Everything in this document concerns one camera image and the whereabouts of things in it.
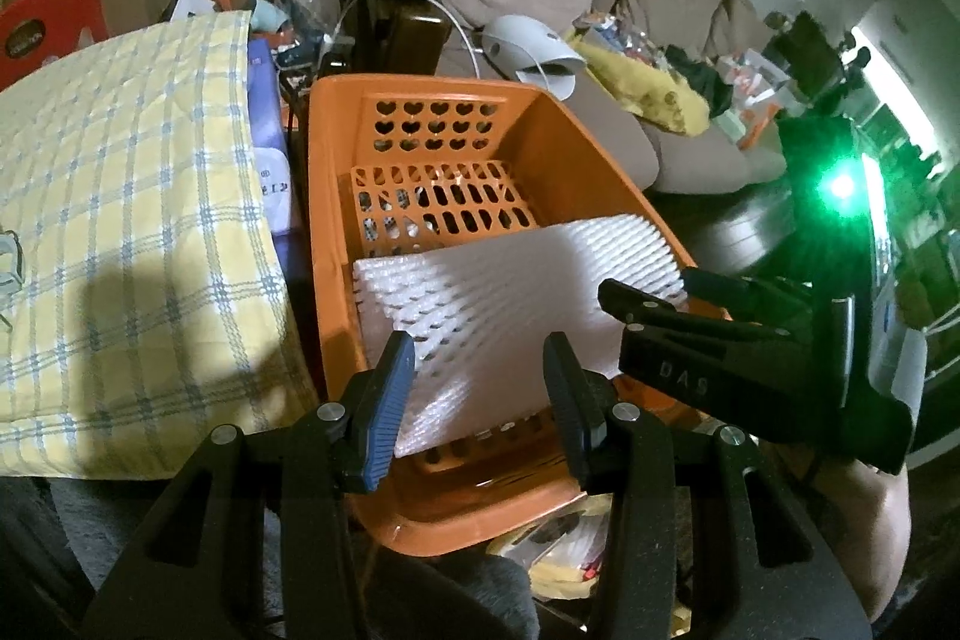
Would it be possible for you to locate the purple white packet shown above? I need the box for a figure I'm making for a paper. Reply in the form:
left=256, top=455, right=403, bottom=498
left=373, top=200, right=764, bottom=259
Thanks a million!
left=247, top=36, right=297, bottom=236

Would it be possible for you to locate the cluttered cardboard box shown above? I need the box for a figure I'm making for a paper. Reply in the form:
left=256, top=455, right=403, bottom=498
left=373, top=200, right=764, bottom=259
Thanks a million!
left=169, top=0, right=353, bottom=94

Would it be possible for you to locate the white foam net sheet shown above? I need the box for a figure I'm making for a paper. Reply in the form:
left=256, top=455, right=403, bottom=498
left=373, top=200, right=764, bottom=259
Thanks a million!
left=351, top=214, right=689, bottom=459

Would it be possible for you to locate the orange plastic basket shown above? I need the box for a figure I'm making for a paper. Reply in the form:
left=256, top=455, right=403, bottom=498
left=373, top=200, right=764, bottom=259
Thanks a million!
left=307, top=72, right=732, bottom=555

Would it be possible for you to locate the yellow plastic bag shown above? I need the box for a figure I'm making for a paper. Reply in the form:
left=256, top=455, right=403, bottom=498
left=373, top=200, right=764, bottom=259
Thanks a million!
left=486, top=490, right=620, bottom=603

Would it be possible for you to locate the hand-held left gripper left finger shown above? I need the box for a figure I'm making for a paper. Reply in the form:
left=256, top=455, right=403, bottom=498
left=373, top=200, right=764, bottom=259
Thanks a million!
left=84, top=331, right=417, bottom=640

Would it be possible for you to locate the brown sofa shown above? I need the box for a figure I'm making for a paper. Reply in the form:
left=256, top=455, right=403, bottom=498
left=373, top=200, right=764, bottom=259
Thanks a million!
left=345, top=0, right=788, bottom=195

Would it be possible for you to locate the yellow checked blanket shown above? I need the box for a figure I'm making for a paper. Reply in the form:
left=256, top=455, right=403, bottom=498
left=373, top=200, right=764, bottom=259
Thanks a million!
left=0, top=8, right=320, bottom=482

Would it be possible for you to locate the dark wooden cabinet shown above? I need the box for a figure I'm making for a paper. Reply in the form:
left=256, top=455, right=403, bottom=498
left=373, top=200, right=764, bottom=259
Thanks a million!
left=765, top=10, right=848, bottom=116

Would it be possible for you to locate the white curved device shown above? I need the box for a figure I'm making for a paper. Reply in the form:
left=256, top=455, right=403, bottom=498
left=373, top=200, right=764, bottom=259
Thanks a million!
left=480, top=14, right=584, bottom=100

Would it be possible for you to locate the dark brown wooden box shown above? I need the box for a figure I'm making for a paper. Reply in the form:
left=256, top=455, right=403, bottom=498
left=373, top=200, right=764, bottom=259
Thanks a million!
left=382, top=0, right=443, bottom=75

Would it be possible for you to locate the black cloth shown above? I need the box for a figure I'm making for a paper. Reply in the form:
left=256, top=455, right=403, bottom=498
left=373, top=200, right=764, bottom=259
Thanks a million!
left=664, top=44, right=732, bottom=109

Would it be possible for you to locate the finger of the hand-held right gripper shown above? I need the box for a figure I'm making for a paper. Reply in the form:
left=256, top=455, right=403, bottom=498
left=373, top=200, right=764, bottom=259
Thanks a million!
left=679, top=267, right=818, bottom=326
left=598, top=278, right=818, bottom=341

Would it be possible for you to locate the yellow cloth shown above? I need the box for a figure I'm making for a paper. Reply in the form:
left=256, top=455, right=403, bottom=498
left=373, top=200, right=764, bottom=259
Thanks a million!
left=566, top=29, right=710, bottom=135

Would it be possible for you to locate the small brown sofa cushion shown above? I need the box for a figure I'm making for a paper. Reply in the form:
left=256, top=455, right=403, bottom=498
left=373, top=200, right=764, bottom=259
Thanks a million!
left=712, top=0, right=766, bottom=56

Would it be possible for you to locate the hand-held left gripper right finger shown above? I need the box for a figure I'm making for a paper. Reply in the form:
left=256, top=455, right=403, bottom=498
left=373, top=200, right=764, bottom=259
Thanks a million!
left=541, top=331, right=871, bottom=640

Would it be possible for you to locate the pile of packets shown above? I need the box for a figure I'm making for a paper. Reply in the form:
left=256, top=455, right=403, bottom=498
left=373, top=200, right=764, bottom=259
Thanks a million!
left=577, top=10, right=796, bottom=150

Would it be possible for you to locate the red box with round label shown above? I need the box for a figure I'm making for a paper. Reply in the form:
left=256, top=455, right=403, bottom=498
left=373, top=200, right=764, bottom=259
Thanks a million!
left=0, top=0, right=106, bottom=90

